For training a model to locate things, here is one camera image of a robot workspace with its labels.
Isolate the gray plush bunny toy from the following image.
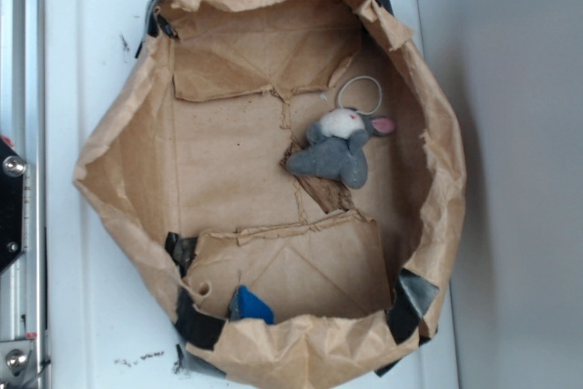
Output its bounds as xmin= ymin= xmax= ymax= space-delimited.
xmin=285 ymin=76 xmax=395 ymax=189

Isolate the brown paper bag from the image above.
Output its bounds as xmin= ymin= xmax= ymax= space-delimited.
xmin=74 ymin=0 xmax=466 ymax=388

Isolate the black tape inside bag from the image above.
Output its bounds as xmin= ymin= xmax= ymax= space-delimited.
xmin=165 ymin=232 xmax=198 ymax=277

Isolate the blue object in bag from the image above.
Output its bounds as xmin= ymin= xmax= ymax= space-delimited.
xmin=229 ymin=285 xmax=274 ymax=325

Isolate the black tape bottom right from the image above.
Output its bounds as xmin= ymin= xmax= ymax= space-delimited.
xmin=373 ymin=268 xmax=441 ymax=378

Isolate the black tape bottom left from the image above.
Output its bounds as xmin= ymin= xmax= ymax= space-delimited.
xmin=174 ymin=288 xmax=226 ymax=379

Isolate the black tape top right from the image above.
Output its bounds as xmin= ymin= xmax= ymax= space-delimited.
xmin=375 ymin=0 xmax=394 ymax=15

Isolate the black tape top left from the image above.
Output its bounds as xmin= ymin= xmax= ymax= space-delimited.
xmin=135 ymin=0 xmax=178 ymax=58

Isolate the black bracket with bolt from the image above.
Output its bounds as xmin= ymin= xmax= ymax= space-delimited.
xmin=0 ymin=135 xmax=27 ymax=273

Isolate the metal frame rail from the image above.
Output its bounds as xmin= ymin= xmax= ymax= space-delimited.
xmin=1 ymin=0 xmax=51 ymax=388

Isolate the silver bolt bracket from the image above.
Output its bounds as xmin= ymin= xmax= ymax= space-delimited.
xmin=1 ymin=339 xmax=35 ymax=381

